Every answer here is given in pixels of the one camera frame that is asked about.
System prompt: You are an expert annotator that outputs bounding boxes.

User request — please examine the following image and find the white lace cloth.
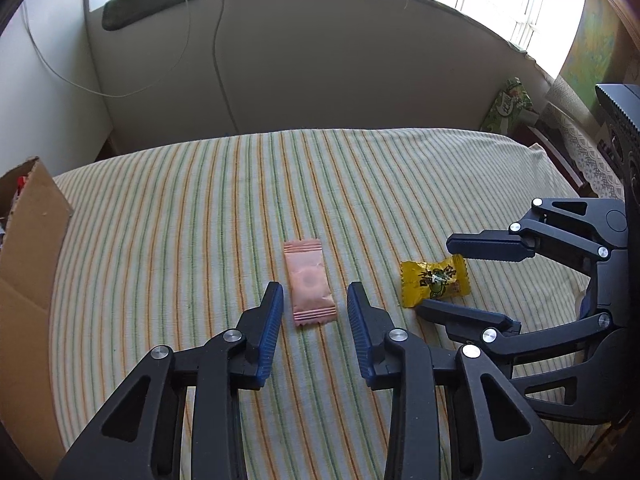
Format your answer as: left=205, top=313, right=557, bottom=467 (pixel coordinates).
left=541, top=76, right=624, bottom=200

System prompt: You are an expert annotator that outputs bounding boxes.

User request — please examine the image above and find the yellow candy packet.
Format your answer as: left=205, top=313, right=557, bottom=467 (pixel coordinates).
left=400, top=255, right=471, bottom=309

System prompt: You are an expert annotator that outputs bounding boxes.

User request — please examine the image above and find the dark candy red wrapper small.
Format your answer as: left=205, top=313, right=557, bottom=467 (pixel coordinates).
left=14, top=176, right=27, bottom=200

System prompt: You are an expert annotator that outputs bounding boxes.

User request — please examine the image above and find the striped table cloth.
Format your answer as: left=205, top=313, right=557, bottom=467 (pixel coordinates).
left=49, top=129, right=587, bottom=479

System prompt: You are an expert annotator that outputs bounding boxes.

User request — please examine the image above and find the yellow green wall painting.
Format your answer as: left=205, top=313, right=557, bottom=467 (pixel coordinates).
left=560, top=0, right=626, bottom=108

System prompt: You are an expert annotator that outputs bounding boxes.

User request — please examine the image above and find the green patterned bag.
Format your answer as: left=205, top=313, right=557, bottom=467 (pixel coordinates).
left=480, top=77, right=534, bottom=136

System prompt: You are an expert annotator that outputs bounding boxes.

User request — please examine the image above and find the brown cardboard box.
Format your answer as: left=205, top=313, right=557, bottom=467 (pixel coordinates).
left=1, top=157, right=73, bottom=479

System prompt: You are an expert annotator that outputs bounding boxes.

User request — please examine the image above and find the dark red wooden furniture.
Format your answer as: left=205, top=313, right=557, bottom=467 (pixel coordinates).
left=511, top=119, right=596, bottom=197

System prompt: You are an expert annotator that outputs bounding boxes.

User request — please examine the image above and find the white thin cable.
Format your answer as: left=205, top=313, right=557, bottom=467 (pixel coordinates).
left=19, top=0, right=194, bottom=99

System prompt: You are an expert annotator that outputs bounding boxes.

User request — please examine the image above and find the grey hanging cable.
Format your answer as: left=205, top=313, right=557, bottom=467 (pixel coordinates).
left=202, top=0, right=306, bottom=134

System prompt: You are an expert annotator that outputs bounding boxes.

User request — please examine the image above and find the pink candy packet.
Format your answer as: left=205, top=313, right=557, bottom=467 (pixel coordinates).
left=283, top=238, right=337, bottom=326

